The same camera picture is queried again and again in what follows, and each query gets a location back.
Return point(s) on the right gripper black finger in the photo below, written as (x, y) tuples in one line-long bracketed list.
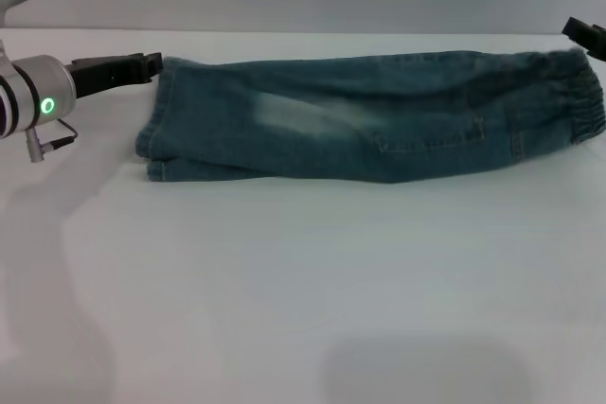
[(597, 50), (584, 28)]

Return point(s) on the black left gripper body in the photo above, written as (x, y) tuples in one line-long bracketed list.
[(111, 75)]

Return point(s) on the blue denim shorts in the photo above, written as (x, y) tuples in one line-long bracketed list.
[(379, 125)]

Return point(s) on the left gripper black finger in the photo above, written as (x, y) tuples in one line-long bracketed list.
[(154, 65)]

